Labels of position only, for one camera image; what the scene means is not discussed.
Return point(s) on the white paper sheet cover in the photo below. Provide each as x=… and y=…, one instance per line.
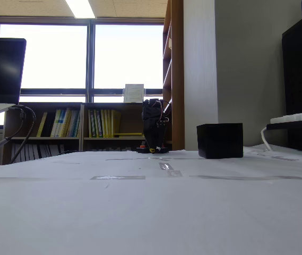
x=150, y=207

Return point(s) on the low wooden bookshelf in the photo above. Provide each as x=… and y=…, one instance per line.
x=129, y=119

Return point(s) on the tilted yellow book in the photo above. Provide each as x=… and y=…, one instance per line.
x=42, y=125

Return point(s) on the dark window frame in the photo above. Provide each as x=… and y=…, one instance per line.
x=90, y=61

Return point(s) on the yellow ruler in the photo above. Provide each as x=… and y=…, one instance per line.
x=128, y=134

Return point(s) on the dark spine binder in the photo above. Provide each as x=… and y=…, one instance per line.
x=93, y=123

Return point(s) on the tall wooden bookshelf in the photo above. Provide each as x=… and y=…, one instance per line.
x=177, y=79

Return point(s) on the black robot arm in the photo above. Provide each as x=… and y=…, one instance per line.
x=152, y=109

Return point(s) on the black laptop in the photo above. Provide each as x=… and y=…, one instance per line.
x=0, y=69

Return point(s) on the framed paper sign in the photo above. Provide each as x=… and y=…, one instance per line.
x=134, y=93

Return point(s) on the white power strip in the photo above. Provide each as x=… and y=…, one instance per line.
x=296, y=117

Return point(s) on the ceiling light panel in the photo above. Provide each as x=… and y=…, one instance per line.
x=80, y=8

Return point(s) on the black plastic box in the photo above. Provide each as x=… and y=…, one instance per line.
x=219, y=140

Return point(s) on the yellow white book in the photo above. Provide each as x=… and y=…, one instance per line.
x=55, y=123

